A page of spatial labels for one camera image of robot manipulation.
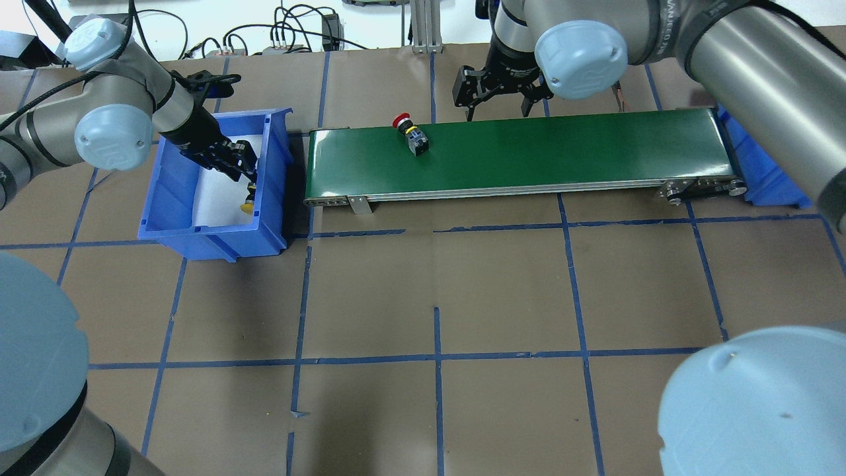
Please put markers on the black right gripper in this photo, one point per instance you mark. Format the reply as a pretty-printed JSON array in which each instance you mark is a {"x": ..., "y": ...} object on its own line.
[{"x": 510, "y": 67}]

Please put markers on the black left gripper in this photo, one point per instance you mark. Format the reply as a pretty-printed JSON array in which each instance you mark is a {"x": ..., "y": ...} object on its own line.
[{"x": 197, "y": 132}]

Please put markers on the yellow push button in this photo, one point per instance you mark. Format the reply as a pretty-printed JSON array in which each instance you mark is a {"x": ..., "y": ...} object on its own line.
[{"x": 249, "y": 205}]

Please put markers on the red push button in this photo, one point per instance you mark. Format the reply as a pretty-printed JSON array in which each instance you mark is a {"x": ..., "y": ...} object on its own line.
[{"x": 415, "y": 138}]

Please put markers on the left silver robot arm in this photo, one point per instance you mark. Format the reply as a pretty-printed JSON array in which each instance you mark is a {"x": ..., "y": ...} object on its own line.
[{"x": 127, "y": 97}]

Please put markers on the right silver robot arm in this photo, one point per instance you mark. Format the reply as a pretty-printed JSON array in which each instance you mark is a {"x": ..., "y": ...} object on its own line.
[{"x": 769, "y": 402}]

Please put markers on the white foam bin liner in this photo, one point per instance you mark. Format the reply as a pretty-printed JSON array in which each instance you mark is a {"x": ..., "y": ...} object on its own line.
[{"x": 217, "y": 200}]

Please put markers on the blue source bin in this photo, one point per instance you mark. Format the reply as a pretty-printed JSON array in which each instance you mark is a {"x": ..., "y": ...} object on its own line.
[{"x": 167, "y": 214}]

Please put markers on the black power adapter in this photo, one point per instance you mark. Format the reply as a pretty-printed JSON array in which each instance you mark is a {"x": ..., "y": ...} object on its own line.
[{"x": 331, "y": 32}]

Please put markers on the green conveyor belt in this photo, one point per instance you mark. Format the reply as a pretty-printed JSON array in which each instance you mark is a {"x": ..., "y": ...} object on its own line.
[{"x": 681, "y": 154}]

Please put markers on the blue destination bin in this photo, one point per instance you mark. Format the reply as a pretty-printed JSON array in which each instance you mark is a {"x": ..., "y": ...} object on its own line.
[{"x": 768, "y": 185}]

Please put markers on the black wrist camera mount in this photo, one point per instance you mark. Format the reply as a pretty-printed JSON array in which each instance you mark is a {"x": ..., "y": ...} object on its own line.
[{"x": 204, "y": 85}]

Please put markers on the aluminium frame post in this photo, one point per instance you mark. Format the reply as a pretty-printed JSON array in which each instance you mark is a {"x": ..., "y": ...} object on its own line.
[{"x": 425, "y": 19}]

